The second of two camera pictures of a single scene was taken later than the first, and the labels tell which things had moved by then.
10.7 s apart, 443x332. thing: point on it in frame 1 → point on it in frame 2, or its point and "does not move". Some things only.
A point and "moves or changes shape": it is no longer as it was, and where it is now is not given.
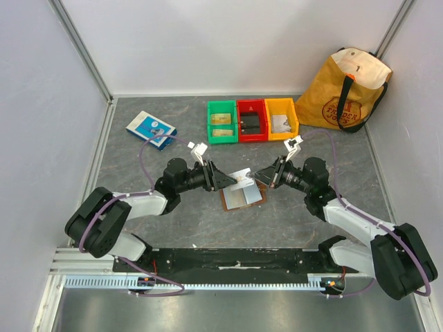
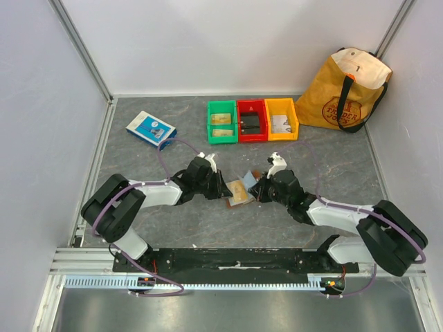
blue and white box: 145,126 does not move
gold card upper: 221,119 does not move
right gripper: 277,173 → 264,191
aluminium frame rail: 71,261 does not move
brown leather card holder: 252,194 moves or changes shape
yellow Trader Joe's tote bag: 344,90 does not move
